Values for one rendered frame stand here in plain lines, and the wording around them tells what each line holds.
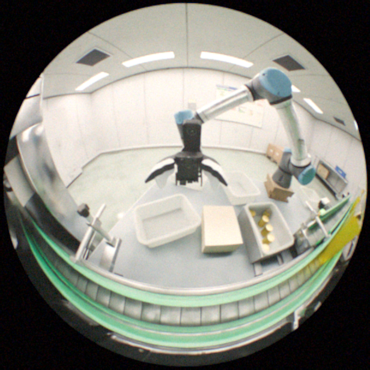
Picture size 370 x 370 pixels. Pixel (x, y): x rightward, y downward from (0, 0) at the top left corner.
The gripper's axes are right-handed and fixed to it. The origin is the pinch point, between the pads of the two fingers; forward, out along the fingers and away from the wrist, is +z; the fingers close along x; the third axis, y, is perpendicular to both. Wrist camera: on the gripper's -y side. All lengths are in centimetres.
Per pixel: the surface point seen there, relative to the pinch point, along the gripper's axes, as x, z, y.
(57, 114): 324, -120, -110
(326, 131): -621, -305, -118
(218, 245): -9.8, 1.4, 21.1
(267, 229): -30.5, -4.0, 22.4
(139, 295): 4.4, 17.5, 7.1
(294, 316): -20.1, 24.9, 8.2
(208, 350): -9.0, 35.7, 24.6
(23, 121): 39.2, 10.9, -24.2
